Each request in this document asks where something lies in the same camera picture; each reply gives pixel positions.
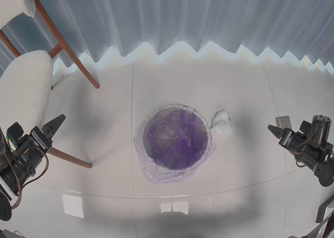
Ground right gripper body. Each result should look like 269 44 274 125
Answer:
278 127 314 156

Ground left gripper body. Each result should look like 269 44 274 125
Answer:
13 126 54 178

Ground white paper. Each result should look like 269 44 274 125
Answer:
211 110 234 135

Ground white trash bin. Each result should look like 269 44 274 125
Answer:
142 105 212 173

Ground purple plastic bag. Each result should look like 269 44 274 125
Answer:
134 103 217 184

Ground white cushioned wooden chair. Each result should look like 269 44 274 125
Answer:
0 0 100 169

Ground pale blue curtain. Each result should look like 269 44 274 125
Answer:
0 0 334 71

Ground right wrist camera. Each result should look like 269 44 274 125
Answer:
300 120 313 135

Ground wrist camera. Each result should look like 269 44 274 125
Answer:
300 120 313 135
6 122 26 145

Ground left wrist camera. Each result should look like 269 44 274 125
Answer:
6 122 26 145

